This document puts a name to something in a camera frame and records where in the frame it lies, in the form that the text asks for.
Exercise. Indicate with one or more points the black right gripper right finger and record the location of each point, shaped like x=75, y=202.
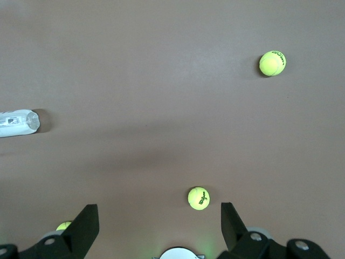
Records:
x=242, y=245

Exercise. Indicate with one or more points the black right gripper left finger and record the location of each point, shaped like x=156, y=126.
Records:
x=70, y=242

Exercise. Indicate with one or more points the clear tennis ball can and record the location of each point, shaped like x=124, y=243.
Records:
x=16, y=126

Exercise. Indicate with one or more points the yellow tennis ball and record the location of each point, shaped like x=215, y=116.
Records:
x=63, y=226
x=272, y=64
x=199, y=198

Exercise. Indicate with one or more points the brown table cover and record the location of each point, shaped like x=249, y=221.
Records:
x=134, y=81

